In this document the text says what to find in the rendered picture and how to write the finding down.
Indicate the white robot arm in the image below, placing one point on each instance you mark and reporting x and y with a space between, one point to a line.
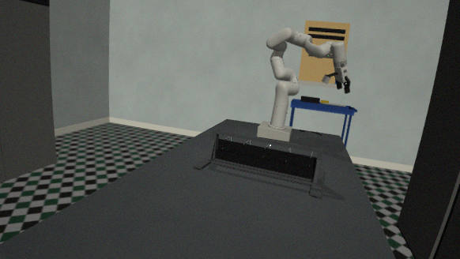
288 86

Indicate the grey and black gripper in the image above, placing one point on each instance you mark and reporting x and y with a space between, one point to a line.
341 77

